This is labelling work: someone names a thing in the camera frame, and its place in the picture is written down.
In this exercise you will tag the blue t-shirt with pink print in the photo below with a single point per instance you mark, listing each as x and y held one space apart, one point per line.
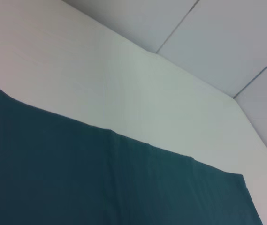
100 175

